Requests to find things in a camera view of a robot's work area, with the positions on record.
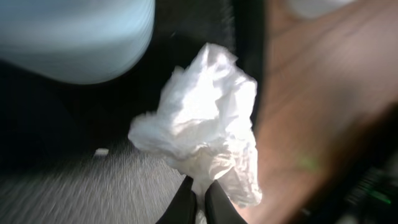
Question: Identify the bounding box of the white tissue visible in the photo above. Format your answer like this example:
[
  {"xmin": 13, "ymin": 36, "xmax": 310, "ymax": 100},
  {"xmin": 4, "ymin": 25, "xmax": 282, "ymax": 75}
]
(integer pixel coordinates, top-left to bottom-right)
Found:
[{"xmin": 128, "ymin": 44, "xmax": 262, "ymax": 223}]

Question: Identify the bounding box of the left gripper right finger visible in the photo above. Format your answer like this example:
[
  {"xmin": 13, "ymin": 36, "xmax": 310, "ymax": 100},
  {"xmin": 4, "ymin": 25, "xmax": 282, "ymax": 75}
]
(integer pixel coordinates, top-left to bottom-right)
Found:
[{"xmin": 205, "ymin": 180, "xmax": 247, "ymax": 224}]

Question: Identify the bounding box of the light blue cup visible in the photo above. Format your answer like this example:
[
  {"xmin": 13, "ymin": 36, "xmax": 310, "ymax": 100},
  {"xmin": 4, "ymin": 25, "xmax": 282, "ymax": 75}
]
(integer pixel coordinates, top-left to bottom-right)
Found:
[{"xmin": 1, "ymin": 0, "xmax": 155, "ymax": 85}]

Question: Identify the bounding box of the black round tray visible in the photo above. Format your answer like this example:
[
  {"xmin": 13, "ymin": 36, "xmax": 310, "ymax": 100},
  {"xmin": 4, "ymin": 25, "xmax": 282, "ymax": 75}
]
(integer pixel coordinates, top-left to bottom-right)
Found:
[{"xmin": 1, "ymin": 1, "xmax": 268, "ymax": 223}]

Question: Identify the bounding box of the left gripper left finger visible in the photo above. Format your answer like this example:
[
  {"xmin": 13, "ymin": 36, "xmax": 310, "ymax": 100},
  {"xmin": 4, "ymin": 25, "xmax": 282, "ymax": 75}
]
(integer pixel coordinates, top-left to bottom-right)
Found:
[{"xmin": 156, "ymin": 176, "xmax": 197, "ymax": 224}]

